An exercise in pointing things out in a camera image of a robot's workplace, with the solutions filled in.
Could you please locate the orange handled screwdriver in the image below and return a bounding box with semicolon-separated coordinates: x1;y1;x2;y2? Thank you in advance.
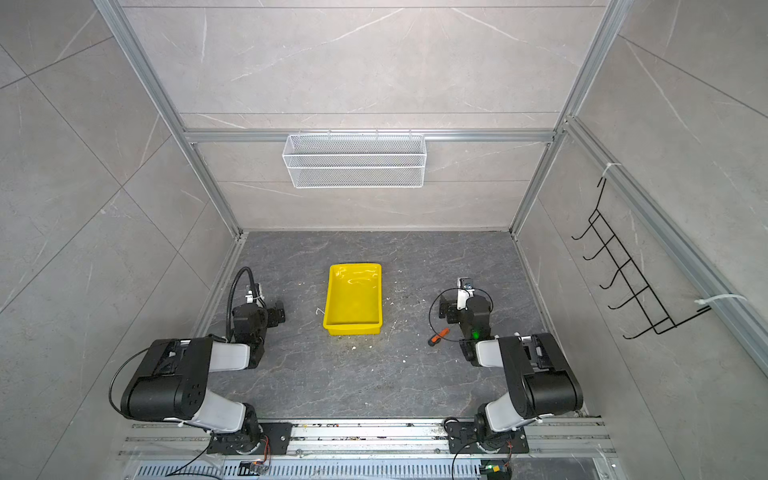
428;328;450;347

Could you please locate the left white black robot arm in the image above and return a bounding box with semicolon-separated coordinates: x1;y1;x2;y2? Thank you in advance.
120;301;292;456

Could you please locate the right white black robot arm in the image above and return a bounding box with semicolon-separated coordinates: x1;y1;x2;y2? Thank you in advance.
437;294;584;451

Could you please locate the yellow plastic bin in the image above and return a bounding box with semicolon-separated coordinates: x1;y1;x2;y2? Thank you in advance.
323;263;383;336

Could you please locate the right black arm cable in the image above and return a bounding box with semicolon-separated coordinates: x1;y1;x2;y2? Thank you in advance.
427;287;494;343

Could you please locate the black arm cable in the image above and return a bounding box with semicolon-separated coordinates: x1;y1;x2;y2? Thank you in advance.
225;266;260;342
427;287;494;343

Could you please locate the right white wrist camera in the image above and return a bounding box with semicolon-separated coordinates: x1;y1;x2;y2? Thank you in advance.
456;277;475;310

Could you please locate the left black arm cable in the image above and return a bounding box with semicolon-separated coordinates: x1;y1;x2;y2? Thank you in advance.
225;266;260;342

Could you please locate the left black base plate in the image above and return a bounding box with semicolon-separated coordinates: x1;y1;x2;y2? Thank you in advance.
206;422;293;456

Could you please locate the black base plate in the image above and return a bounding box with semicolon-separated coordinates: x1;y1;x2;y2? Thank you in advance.
442;417;530;455
206;422;293;456

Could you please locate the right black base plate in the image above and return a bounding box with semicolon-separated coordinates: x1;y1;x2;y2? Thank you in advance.
442;417;530;455

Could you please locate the white wire mesh basket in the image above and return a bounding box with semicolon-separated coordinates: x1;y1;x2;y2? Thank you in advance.
282;133;428;189

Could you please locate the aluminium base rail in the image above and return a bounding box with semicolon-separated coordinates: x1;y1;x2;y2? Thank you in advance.
107;417;626;479

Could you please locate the black wire hook rack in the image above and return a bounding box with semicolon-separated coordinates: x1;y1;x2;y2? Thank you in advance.
571;178;712;340

